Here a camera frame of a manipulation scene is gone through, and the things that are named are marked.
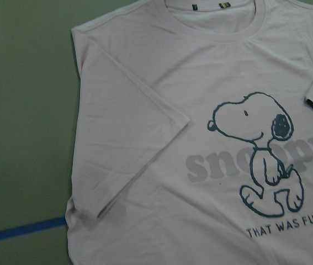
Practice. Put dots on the pink Snoopy t-shirt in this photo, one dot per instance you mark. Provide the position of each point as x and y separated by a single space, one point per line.
194 140

